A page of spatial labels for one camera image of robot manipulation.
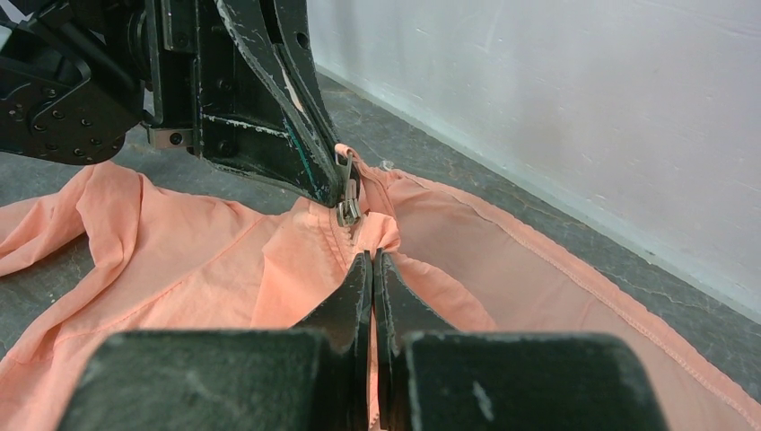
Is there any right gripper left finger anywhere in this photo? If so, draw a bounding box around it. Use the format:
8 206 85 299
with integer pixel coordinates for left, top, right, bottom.
58 252 372 430

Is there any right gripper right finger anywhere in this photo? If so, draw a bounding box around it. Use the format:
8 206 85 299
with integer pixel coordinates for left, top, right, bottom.
372 252 667 430

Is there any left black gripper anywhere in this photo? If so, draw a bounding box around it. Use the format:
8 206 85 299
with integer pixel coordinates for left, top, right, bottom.
71 1 344 207

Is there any silver zipper pull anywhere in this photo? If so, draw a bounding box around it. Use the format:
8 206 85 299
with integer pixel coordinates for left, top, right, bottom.
336 150 362 227

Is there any salmon pink zip jacket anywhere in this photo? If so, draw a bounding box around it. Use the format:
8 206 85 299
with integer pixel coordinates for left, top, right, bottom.
1 145 760 430

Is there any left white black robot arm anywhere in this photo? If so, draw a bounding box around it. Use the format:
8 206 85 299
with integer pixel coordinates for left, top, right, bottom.
1 0 359 211

